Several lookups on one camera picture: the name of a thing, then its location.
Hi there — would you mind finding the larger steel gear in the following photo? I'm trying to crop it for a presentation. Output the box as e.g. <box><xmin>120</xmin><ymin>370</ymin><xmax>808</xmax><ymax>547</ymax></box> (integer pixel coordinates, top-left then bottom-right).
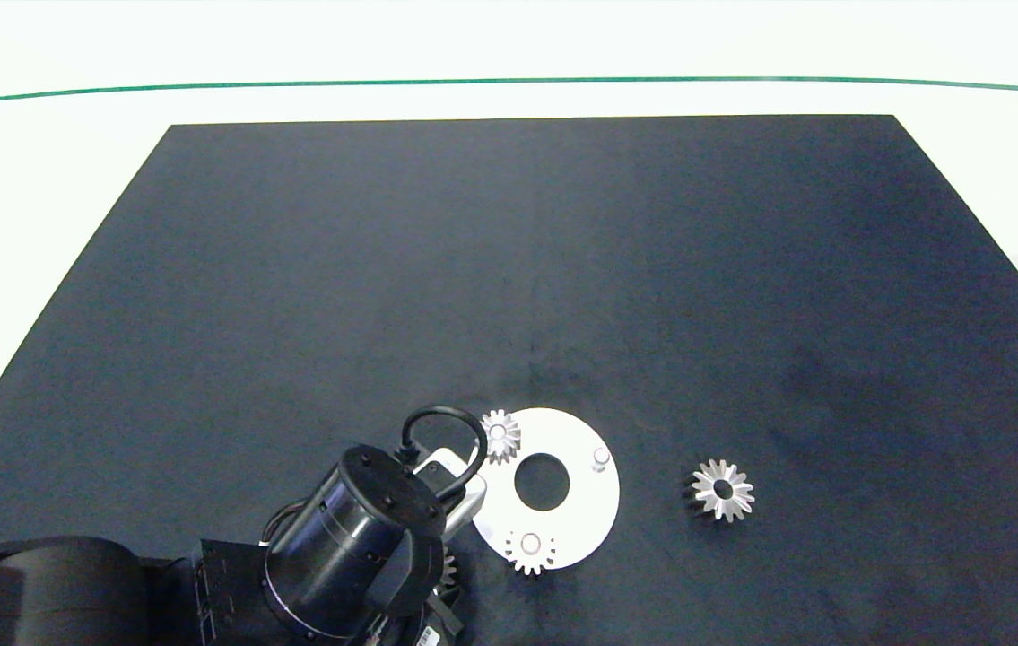
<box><xmin>686</xmin><ymin>458</ymin><xmax>756</xmax><ymax>523</ymax></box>

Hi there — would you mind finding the round white plate with pins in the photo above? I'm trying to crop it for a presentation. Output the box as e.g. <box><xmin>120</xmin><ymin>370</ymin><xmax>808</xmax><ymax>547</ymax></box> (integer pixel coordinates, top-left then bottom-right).
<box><xmin>470</xmin><ymin>408</ymin><xmax>621</xmax><ymax>571</ymax></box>

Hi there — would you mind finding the dark table mat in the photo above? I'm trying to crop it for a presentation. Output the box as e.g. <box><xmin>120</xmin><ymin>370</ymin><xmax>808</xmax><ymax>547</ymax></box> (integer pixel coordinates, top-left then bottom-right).
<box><xmin>0</xmin><ymin>114</ymin><xmax>1018</xmax><ymax>646</ymax></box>

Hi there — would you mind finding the boxy silver wrist camera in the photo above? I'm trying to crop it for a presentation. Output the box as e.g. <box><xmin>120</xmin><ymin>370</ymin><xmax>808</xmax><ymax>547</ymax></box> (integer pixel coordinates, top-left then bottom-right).
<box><xmin>413</xmin><ymin>447</ymin><xmax>488</xmax><ymax>539</ymax></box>

